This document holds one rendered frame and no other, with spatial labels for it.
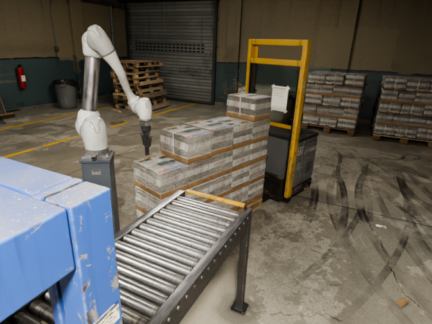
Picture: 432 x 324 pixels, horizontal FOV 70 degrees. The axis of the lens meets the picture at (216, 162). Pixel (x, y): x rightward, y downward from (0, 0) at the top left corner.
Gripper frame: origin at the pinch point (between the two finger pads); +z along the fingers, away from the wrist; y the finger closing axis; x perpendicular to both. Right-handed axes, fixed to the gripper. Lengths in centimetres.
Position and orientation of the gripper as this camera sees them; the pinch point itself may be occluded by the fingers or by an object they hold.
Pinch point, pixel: (146, 150)
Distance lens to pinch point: 250.1
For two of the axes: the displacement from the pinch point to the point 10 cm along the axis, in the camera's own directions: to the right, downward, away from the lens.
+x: -6.9, 2.3, -6.9
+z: -0.3, 9.4, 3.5
